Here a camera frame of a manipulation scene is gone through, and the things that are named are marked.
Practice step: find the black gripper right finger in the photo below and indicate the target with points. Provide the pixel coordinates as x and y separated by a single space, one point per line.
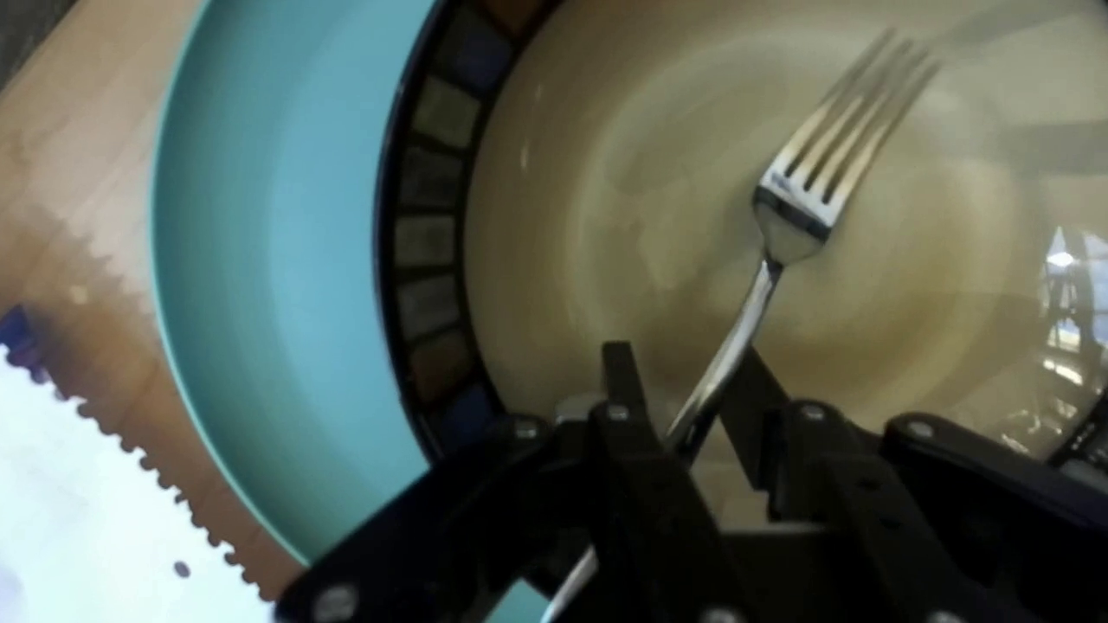
845 538

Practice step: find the white notepad papers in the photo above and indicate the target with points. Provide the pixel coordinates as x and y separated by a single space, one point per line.
89 535

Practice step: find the teal plate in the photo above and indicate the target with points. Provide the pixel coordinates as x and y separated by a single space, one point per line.
308 243

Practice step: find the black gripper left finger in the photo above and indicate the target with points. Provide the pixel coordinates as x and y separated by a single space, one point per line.
655 553

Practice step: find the silver metal fork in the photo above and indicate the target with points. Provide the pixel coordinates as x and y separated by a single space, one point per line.
803 198

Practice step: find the cream bowl with tiled rim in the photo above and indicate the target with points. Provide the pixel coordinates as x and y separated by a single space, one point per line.
610 202

